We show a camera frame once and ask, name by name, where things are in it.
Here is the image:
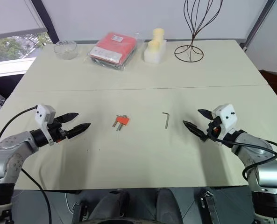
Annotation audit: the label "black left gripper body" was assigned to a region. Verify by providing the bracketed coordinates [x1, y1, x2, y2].
[47, 117, 69, 144]

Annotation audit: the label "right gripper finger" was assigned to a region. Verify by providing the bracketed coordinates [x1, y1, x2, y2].
[197, 108, 214, 121]
[182, 120, 209, 142]

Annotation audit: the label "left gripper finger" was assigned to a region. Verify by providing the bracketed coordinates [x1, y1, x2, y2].
[66, 122, 92, 140]
[55, 112, 79, 124]

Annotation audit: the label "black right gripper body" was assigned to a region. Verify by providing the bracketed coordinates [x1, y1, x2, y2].
[204, 116, 223, 142]

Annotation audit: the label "metal hex key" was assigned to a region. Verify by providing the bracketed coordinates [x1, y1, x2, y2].
[162, 112, 170, 129]

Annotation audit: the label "red plastic block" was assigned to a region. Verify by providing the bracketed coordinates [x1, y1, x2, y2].
[114, 115, 130, 125]

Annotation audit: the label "clear glass bowl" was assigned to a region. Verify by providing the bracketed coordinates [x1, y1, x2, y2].
[53, 40, 78, 61]

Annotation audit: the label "white foam block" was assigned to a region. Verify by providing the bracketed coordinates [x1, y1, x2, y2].
[143, 39, 168, 64]

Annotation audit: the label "white window sill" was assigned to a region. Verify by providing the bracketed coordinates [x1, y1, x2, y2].
[0, 57, 37, 79]

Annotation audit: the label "red packs in plastic bag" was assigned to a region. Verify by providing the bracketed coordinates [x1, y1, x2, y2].
[83, 31, 145, 71]

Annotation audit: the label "cream plastic cylinder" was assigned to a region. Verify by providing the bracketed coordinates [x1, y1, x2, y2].
[148, 40, 162, 55]
[152, 28, 165, 43]

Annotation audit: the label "white roller blind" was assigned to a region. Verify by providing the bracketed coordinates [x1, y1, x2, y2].
[0, 0, 48, 41]

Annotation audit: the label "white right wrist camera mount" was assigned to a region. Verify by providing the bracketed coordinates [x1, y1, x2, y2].
[211, 104, 236, 146]

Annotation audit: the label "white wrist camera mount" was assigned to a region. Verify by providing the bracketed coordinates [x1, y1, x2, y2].
[34, 104, 57, 147]
[211, 104, 236, 146]

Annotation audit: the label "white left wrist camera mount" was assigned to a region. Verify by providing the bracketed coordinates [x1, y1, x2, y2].
[34, 104, 57, 147]

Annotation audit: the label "black metal bracket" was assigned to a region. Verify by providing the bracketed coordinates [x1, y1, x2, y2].
[71, 202, 88, 224]
[199, 189, 218, 224]

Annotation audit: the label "dark wire stand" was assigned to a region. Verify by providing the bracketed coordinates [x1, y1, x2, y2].
[174, 0, 224, 63]

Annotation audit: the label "dark window frame post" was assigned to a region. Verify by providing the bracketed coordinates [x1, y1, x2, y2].
[31, 0, 59, 45]

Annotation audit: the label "grey wall post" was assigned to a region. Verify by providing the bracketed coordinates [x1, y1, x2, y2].
[242, 0, 277, 51]

